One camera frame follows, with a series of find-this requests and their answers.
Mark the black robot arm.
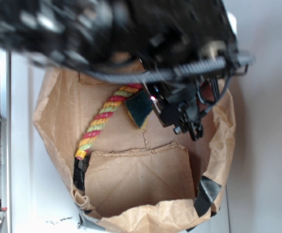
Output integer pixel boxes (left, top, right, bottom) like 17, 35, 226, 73
0, 0, 241, 140

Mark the black braided cable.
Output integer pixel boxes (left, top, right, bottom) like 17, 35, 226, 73
89, 54, 256, 84

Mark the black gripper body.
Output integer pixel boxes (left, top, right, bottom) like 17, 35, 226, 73
141, 58, 227, 142

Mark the brown paper bag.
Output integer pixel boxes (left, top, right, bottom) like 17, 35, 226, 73
34, 68, 236, 233

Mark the green and yellow sponge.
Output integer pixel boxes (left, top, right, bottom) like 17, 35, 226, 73
125, 90, 153, 129

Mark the multicolour twisted rope toy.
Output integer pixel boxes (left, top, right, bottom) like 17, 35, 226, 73
74, 83, 143, 160

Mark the aluminium frame rail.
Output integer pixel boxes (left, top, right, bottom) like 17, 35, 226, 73
0, 49, 12, 233

